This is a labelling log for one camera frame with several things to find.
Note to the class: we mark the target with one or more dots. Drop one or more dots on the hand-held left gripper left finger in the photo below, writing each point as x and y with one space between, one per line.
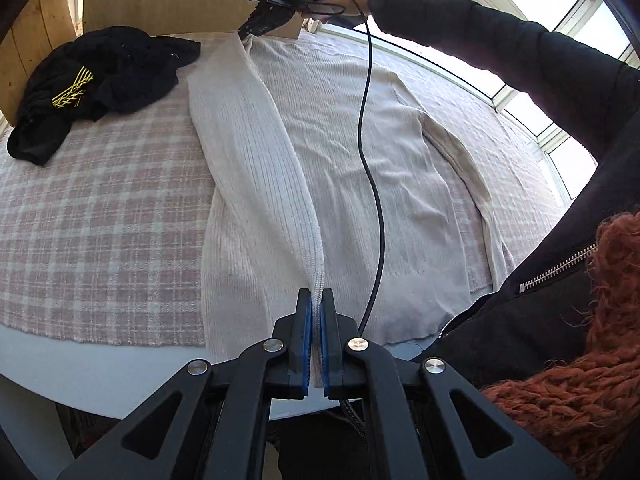
306 350

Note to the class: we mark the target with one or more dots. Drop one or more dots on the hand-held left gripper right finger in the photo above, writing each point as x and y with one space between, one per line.
327 350

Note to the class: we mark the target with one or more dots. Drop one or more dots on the person's right hand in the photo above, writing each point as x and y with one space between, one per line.
350 4

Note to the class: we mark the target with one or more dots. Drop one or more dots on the orange knit scarf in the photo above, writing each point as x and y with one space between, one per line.
600 350

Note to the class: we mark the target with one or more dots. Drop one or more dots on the person's right forearm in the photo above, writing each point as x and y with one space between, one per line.
500 50

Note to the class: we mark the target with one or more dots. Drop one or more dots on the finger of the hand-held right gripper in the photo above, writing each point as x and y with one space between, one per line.
275 19
249 27

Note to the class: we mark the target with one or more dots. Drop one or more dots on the pink plaid blanket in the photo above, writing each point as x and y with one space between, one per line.
100 210

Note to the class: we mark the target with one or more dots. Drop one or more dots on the black clothes with yellow print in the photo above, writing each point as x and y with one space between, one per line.
125 70

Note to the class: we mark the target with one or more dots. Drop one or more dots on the cream ribbed knit sweater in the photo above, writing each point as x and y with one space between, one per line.
350 160

